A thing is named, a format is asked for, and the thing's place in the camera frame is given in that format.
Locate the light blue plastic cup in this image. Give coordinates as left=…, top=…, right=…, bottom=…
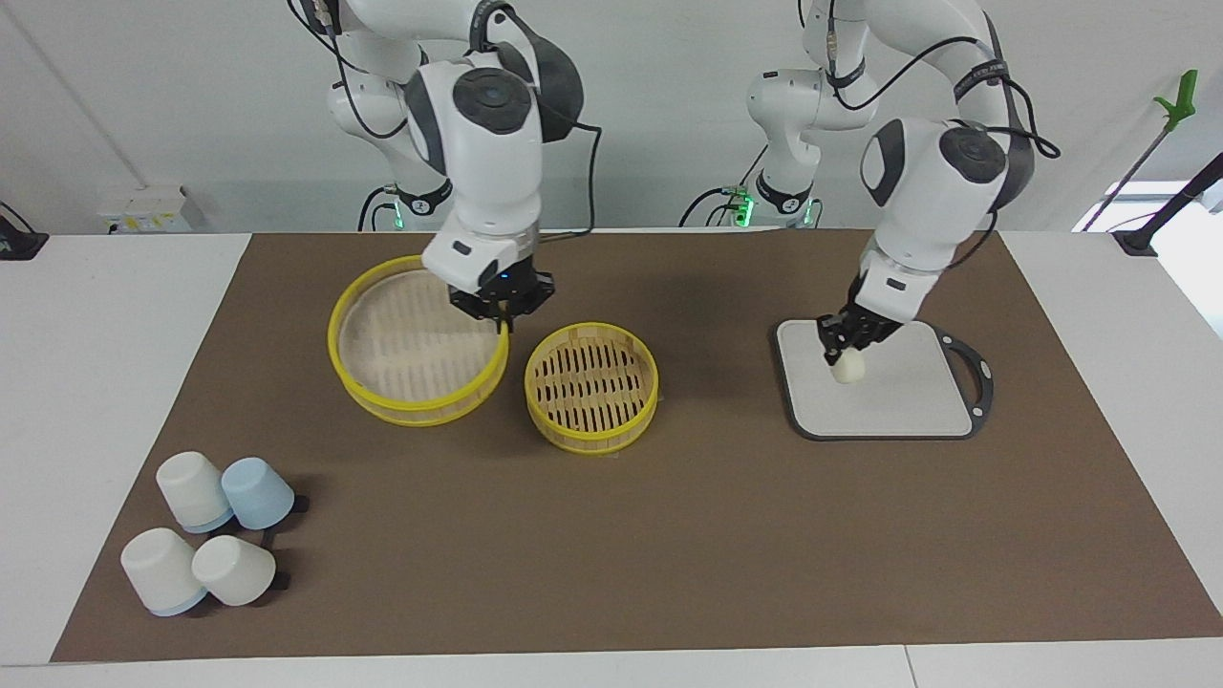
left=221, top=457, right=296, bottom=531

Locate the white cutting board grey rim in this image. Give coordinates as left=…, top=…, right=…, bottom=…
left=771, top=318, right=996, bottom=442

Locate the black clamp mount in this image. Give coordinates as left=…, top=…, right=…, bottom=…
left=0, top=202, right=50, bottom=262

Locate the brown table mat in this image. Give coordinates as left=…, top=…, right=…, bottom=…
left=50, top=229, right=1223, bottom=664

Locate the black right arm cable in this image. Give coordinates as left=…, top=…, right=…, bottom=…
left=287, top=0, right=604, bottom=240

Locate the white socket box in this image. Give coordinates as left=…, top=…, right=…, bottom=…
left=97, top=185, right=205, bottom=234

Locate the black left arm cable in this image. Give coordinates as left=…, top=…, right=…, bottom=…
left=827, top=0, right=1062, bottom=270

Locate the black stand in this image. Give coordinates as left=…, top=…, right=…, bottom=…
left=1112, top=151, right=1223, bottom=258

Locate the white plastic cup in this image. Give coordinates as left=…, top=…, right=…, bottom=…
left=156, top=451, right=235, bottom=534
left=191, top=534, right=277, bottom=608
left=120, top=527, right=208, bottom=617

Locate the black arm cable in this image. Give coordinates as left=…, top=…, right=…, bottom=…
left=287, top=0, right=604, bottom=240
left=827, top=0, right=1062, bottom=270

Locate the yellow steamer lid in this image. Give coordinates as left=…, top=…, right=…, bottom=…
left=327, top=254, right=511, bottom=428

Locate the yellow bamboo steamer basket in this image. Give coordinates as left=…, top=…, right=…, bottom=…
left=525, top=322, right=660, bottom=456

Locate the green tipped pole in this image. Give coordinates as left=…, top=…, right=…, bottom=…
left=1080, top=69, right=1200, bottom=233

